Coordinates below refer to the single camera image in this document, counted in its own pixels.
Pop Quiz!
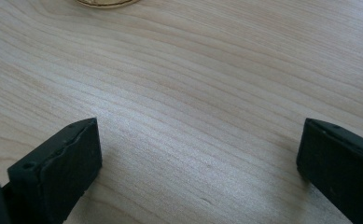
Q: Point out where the round golden-rimmed plate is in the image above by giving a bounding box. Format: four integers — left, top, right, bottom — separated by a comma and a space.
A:
75, 0, 142, 9

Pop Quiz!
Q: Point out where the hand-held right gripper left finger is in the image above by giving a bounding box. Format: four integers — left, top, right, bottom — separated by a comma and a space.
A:
2, 117, 104, 224

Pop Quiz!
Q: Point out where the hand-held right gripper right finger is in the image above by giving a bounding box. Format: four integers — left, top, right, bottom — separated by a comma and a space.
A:
296, 118, 363, 224

